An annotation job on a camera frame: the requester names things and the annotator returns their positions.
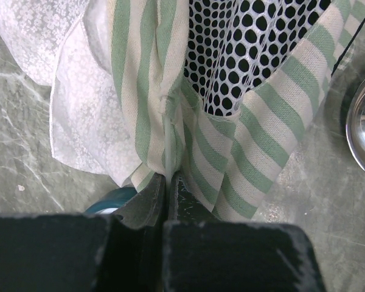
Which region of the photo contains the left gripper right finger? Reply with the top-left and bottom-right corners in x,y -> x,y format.
162,173 -> 325,291

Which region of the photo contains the white tent pole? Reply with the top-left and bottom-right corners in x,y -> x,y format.
164,117 -> 173,190

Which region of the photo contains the teal double pet feeder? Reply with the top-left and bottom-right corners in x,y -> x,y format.
85,187 -> 137,214

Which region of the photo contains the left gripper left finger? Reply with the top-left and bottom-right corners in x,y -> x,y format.
0,174 -> 165,291

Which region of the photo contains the stainless steel bowl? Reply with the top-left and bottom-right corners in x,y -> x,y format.
346,79 -> 365,172

